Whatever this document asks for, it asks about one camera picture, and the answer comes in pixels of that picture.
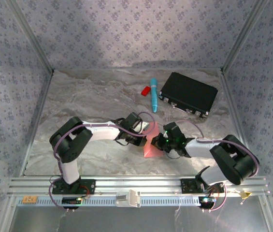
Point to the pink cloth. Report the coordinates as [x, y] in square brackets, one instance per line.
[154, 151]

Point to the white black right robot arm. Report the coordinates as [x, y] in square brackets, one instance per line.
[230, 159]

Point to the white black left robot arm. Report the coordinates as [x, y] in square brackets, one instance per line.
[71, 145]

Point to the small red block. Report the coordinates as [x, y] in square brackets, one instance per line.
[145, 91]

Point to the light blue pen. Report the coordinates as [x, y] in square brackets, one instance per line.
[154, 94]

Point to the black hard case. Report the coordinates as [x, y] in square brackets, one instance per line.
[189, 94]

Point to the black electronics board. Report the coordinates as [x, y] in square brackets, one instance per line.
[72, 200]
[207, 200]

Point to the yellow tape tag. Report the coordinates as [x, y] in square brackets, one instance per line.
[246, 194]

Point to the orange label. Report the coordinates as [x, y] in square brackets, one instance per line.
[30, 199]

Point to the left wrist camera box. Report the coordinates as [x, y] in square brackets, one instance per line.
[143, 125]

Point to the aluminium mounting rail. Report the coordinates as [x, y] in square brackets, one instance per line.
[138, 183]

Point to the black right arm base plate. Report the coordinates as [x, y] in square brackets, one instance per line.
[187, 186]

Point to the white plastic bracket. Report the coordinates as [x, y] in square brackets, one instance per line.
[129, 199]

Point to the aluminium frame bar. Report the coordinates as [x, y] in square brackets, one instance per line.
[242, 36]
[233, 108]
[37, 120]
[7, 215]
[268, 215]

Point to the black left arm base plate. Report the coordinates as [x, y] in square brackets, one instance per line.
[57, 188]

